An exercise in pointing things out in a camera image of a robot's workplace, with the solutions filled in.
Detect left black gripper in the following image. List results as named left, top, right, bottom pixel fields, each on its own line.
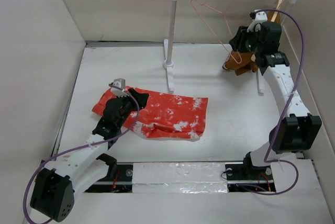
left=115, top=88, right=148, bottom=128

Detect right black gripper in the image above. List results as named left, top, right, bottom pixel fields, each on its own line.
left=229, top=25, right=263, bottom=55

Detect red white patterned trousers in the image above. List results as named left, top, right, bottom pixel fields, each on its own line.
left=92, top=86, right=208, bottom=140

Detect pink wire hanger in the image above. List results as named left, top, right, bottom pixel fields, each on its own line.
left=190, top=0, right=243, bottom=64

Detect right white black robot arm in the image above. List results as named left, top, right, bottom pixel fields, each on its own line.
left=229, top=21, right=322, bottom=179

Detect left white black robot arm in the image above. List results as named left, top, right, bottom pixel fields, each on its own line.
left=30, top=86, right=149, bottom=222

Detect brown trousers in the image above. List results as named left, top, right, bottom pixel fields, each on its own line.
left=222, top=11, right=280, bottom=75

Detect beige wooden hanger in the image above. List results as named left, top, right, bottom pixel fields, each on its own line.
left=250, top=0, right=293, bottom=62

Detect white metal clothes rack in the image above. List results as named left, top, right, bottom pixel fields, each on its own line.
left=162, top=0, right=304, bottom=95

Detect silver tape strip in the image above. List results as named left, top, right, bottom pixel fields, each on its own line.
left=132, top=162, right=228, bottom=194

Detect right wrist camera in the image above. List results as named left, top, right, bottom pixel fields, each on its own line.
left=247, top=10, right=267, bottom=32

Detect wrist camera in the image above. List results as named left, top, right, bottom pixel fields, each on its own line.
left=109, top=78, right=127, bottom=97
left=247, top=10, right=267, bottom=32

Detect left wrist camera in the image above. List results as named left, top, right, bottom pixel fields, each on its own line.
left=109, top=78, right=127, bottom=97

